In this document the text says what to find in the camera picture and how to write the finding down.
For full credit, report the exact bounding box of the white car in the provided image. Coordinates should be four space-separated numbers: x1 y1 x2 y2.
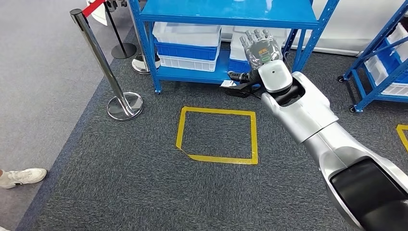
86 0 408 57

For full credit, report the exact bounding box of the chrome stanchion post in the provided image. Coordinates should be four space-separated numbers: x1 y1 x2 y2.
69 8 143 121
127 0 161 75

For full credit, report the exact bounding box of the blue metal shelf rack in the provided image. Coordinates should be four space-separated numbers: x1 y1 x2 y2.
127 0 340 95
337 0 408 113

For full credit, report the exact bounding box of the person's foot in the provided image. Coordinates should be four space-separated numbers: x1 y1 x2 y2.
0 168 48 189

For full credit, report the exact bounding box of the yellow floor tape square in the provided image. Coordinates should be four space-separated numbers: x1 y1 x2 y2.
175 106 259 166
396 124 408 152

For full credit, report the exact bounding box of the red barrier belt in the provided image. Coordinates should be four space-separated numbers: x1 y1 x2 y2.
82 0 106 18

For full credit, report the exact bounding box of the grey round stanchion base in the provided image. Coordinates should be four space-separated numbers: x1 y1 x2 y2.
104 0 138 60

